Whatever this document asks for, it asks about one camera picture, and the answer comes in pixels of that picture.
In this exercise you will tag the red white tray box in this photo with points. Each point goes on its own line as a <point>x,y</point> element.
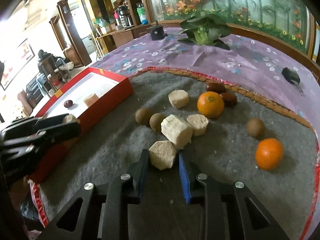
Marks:
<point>111,88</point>

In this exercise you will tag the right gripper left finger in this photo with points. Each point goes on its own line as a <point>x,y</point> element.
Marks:
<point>125,189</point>

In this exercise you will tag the beige cake piece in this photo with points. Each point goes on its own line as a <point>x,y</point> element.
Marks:
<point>70,118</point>

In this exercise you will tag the purple floral tablecloth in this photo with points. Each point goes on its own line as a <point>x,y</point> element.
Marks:
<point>250,64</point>

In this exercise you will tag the pink bottle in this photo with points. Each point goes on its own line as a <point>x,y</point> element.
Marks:
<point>117,20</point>

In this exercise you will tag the square beige cake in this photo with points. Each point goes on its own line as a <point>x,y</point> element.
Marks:
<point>199,124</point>

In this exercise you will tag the orange mandarin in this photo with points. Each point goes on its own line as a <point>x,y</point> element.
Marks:
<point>269,154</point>
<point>210,104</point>

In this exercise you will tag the framed wall painting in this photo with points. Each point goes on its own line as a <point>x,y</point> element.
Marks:
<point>17,59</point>

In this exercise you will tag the green leafy vegetable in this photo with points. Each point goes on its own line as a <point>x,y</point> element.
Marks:
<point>205,30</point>

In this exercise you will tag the wooden chair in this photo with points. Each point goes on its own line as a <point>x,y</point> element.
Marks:
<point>51,67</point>

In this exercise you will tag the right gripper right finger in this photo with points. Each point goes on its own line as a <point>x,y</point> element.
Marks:
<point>201,189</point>

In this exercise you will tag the black coffee thermos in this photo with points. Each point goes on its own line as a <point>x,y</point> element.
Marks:
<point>124,16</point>

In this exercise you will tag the black cylindrical container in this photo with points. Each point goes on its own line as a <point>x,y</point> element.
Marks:
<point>156,31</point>

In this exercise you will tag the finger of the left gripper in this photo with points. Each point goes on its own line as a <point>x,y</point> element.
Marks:
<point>29,126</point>
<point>50,136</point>

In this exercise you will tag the brown kiwi fruit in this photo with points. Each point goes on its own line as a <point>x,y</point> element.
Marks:
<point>255,127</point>
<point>155,122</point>
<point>143,116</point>

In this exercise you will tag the green blue water bottle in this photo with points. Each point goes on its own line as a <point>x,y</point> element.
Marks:
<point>142,14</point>

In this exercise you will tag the small black device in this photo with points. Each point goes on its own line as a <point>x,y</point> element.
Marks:
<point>291,76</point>

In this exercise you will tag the beige cake cube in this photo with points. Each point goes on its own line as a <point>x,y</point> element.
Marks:
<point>178,98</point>

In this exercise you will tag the beige cake in tray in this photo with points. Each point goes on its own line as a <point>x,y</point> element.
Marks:
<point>91,99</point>

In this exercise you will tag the hexagonal beige cake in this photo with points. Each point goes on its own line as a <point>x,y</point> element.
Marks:
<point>162,154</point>

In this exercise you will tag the large white cake block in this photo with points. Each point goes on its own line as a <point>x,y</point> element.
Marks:
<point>177,131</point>

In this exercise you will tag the dark red jujube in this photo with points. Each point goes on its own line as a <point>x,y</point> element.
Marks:
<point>215,87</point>
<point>230,100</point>

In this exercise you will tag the grey felt mat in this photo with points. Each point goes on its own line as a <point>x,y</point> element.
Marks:
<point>225,152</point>

